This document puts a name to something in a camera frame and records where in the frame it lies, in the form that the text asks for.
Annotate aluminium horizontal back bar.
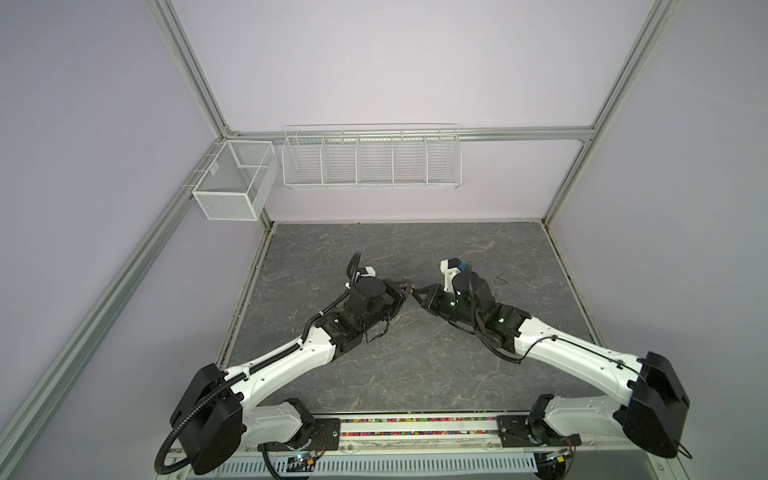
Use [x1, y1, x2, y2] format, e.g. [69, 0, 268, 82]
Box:
[227, 123, 595, 144]

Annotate long white wire basket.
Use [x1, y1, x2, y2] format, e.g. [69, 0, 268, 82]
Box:
[282, 124, 463, 189]

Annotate aluminium frame corner post right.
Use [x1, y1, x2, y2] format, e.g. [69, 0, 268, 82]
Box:
[542, 0, 681, 230]

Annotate small white mesh basket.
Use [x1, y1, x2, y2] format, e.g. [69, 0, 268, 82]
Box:
[192, 140, 279, 221]

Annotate aluminium frame corner post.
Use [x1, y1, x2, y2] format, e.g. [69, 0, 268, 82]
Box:
[143, 0, 274, 229]
[542, 0, 681, 230]

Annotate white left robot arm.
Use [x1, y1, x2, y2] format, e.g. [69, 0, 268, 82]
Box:
[153, 275, 413, 475]

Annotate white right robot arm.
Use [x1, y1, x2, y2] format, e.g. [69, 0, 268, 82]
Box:
[413, 268, 691, 458]

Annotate aluminium left side bar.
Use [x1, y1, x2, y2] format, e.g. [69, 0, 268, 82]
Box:
[1, 139, 225, 479]

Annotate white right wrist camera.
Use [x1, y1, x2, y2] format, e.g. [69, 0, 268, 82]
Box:
[440, 258, 465, 293]

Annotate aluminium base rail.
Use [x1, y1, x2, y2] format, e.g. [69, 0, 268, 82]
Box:
[161, 409, 673, 480]

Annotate aluminium frame corner post left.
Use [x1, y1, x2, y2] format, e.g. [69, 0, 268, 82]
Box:
[143, 0, 274, 229]

